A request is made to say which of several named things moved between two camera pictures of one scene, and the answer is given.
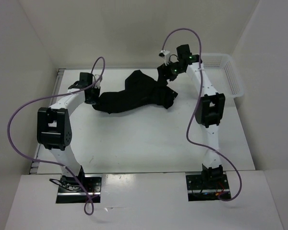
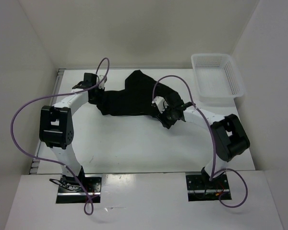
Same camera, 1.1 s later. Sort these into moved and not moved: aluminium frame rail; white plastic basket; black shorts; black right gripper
Moved: black right gripper; black shorts
Not moved: white plastic basket; aluminium frame rail
